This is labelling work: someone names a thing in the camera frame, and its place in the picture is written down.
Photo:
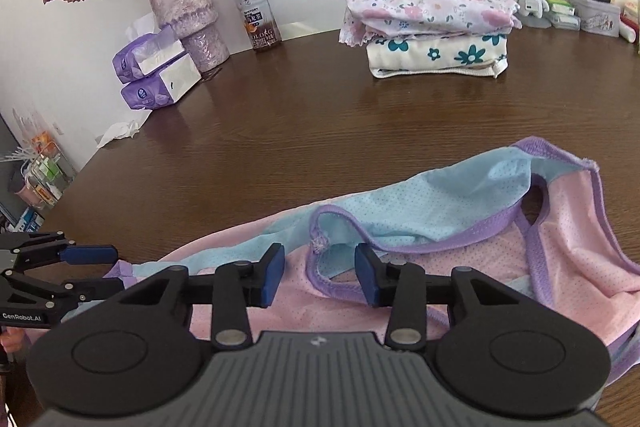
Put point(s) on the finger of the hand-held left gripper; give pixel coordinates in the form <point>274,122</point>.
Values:
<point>90,254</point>
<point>95,289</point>

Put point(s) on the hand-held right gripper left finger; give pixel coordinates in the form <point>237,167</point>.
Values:
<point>272,274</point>

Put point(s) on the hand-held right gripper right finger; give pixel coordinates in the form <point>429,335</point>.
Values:
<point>366,274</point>

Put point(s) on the pink blue mesh garment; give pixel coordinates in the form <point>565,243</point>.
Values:
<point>575,232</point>

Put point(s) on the blue white box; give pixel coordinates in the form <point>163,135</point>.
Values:
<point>31,219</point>

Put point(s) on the crumpled white tissue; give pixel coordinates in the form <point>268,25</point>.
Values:
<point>122,129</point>

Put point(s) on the purple tissue pack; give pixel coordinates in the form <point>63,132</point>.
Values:
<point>145,54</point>
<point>155,89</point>

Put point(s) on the folded white teal-flower cloth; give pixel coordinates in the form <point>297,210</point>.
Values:
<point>435,54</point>

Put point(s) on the purple textured vase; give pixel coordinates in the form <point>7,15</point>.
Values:
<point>187,14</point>

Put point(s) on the brown tea bottle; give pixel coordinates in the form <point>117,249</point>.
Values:
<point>252,7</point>

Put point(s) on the folded pink floral cloth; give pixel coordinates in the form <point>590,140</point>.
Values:
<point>430,7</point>

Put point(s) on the white container with black box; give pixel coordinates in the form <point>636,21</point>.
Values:
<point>595,19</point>

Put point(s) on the white pink small case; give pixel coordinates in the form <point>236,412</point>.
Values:
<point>630,24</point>

